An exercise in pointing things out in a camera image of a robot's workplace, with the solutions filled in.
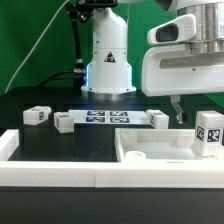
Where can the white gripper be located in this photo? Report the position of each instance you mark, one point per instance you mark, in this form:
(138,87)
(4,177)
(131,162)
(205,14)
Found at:
(170,67)

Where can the white marker tag sheet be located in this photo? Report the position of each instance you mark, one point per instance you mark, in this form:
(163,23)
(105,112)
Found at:
(109,117)

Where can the white U-shaped obstacle fence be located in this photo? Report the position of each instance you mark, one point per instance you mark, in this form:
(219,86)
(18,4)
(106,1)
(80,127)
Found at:
(152,174)

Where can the white square tabletop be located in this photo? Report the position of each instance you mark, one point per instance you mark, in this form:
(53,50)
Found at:
(143,145)

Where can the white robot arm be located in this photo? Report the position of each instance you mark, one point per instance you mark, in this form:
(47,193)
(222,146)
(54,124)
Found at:
(109,75)

